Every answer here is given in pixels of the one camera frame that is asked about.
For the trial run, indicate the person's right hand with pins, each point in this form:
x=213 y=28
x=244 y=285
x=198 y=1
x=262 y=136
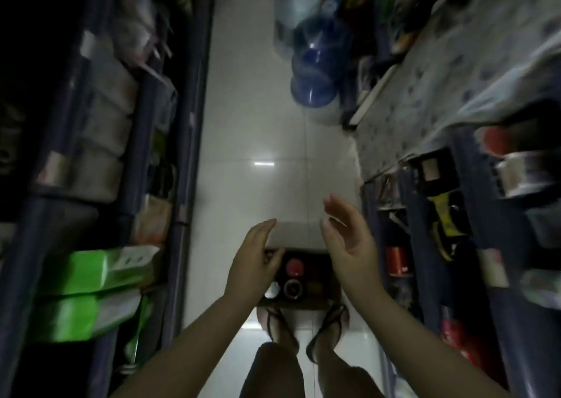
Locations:
x=350 y=257

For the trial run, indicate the person's left hand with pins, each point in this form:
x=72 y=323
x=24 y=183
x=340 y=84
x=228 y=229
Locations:
x=252 y=270

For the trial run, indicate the clear glass bottle silver lid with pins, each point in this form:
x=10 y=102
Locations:
x=272 y=290

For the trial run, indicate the red vacuum bottle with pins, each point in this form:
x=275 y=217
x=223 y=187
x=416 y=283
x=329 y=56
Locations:
x=294 y=267

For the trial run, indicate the gold thermos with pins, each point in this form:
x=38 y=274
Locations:
x=293 y=289

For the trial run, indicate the brown cardboard box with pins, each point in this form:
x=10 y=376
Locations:
x=298 y=235

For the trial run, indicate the person's left forearm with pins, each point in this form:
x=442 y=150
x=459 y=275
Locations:
x=188 y=349

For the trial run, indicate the person's right forearm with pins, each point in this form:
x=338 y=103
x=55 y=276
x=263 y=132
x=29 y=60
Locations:
x=416 y=349

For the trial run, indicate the person's left leg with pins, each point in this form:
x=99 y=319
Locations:
x=271 y=367

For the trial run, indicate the person's leg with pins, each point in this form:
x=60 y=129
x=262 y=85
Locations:
x=342 y=376
x=271 y=367

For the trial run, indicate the person's right leg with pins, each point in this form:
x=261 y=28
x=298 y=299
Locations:
x=342 y=376

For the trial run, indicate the household goods shelf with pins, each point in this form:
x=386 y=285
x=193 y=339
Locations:
x=372 y=95

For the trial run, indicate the dark tissue goods shelf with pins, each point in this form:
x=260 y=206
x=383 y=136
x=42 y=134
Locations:
x=188 y=104

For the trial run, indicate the blue water jug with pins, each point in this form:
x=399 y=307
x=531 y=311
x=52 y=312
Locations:
x=317 y=60

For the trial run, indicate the red ribbon roll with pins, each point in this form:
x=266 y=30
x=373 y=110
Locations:
x=398 y=261

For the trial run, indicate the dark left sandal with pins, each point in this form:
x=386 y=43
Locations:
x=280 y=332

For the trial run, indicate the yellow black packaged item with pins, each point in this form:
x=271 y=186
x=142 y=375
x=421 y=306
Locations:
x=442 y=209

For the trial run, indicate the green tissue pack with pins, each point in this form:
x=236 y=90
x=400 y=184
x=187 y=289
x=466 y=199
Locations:
x=87 y=270
x=61 y=319

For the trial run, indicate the red tape roll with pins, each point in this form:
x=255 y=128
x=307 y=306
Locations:
x=495 y=141

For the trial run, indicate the silver foil roll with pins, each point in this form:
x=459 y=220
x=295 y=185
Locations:
x=526 y=174

